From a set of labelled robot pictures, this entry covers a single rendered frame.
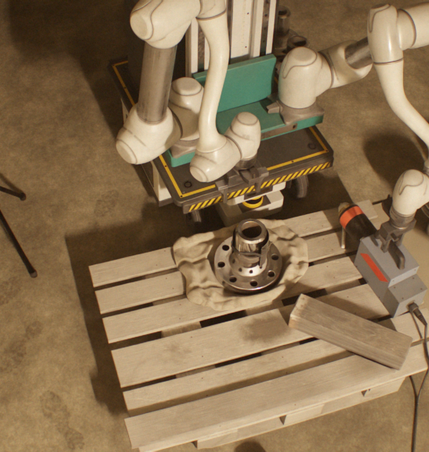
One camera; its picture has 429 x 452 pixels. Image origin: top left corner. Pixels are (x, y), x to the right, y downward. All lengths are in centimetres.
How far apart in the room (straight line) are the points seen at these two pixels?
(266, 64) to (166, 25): 86
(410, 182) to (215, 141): 66
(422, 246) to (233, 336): 99
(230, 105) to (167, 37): 86
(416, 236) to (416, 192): 80
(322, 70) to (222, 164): 67
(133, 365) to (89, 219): 82
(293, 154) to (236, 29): 57
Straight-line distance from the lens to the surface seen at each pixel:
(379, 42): 242
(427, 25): 248
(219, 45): 240
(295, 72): 289
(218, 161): 245
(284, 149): 312
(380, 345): 274
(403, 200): 258
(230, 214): 312
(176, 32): 224
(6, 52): 420
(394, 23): 242
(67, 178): 346
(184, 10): 222
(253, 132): 253
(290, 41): 377
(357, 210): 300
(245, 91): 302
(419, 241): 333
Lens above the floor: 258
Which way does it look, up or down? 52 degrees down
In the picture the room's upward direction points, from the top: 2 degrees clockwise
